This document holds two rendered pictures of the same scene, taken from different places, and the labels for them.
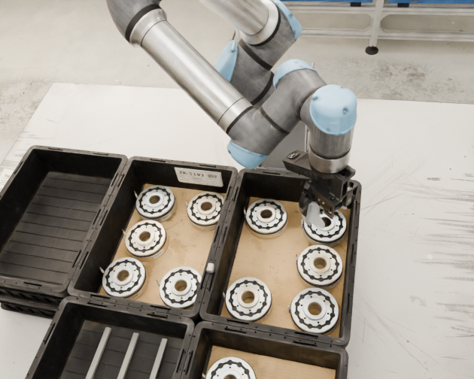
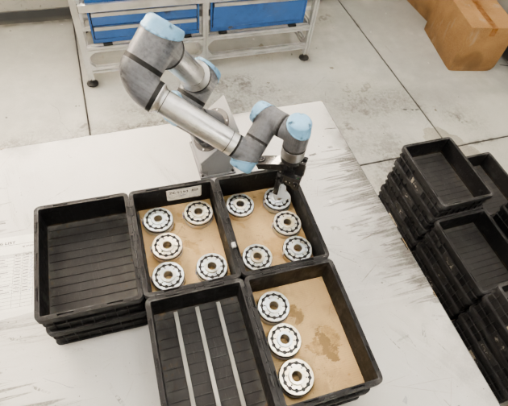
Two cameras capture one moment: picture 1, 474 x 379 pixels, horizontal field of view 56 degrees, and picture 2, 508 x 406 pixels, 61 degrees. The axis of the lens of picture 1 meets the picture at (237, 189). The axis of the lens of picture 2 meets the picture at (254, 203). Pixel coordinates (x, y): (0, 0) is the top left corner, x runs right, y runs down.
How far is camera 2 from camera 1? 65 cm
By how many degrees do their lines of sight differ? 26
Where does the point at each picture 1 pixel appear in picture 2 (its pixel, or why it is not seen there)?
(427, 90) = (256, 93)
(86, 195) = (95, 234)
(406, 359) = (343, 261)
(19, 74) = not seen: outside the picture
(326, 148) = (298, 149)
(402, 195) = not seen: hidden behind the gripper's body
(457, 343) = (364, 242)
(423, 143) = not seen: hidden behind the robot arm
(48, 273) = (102, 297)
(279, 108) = (263, 132)
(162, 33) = (174, 100)
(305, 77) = (273, 110)
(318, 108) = (296, 127)
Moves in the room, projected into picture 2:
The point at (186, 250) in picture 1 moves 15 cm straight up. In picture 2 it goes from (197, 245) to (197, 221)
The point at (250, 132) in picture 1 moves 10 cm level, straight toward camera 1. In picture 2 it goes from (247, 151) to (266, 174)
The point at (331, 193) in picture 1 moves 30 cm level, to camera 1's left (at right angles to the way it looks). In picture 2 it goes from (295, 175) to (218, 217)
